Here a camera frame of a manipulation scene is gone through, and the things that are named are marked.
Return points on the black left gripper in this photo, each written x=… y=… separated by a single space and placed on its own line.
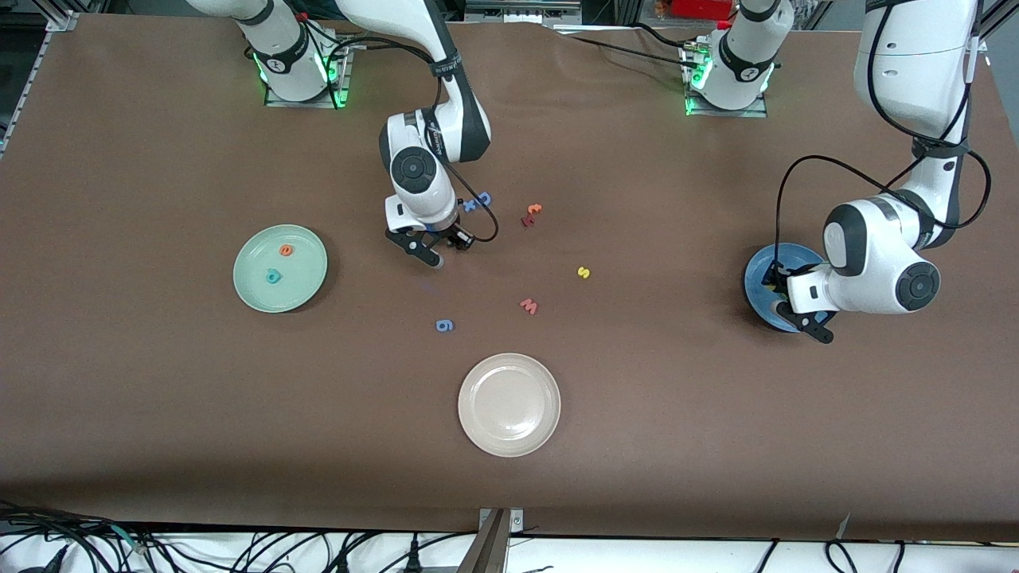
x=774 y=280

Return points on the light green plate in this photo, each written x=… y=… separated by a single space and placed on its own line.
x=306 y=274

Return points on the aluminium frame corner profile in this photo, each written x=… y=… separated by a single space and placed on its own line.
x=991 y=24

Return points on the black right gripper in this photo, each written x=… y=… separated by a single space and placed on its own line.
x=454 y=235

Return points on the metal table edge bracket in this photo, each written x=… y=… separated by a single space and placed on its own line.
x=489 y=541

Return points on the pink letter w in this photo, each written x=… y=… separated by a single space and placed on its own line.
x=529 y=306

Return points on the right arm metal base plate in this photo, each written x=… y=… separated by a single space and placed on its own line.
x=347 y=79

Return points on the small white paper scrap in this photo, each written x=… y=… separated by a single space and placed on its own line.
x=844 y=527

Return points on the beige plate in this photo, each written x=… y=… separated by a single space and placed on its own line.
x=509 y=405

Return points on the red box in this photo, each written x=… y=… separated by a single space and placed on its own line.
x=700 y=8

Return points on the blue plate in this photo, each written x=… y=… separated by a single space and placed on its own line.
x=788 y=253

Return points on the blue letter g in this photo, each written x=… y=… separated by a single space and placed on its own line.
x=445 y=325

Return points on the aluminium frame side rail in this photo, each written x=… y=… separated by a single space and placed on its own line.
x=62 y=21

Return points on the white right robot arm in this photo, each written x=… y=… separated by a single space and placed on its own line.
x=398 y=24

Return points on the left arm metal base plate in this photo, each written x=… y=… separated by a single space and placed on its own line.
x=728 y=114

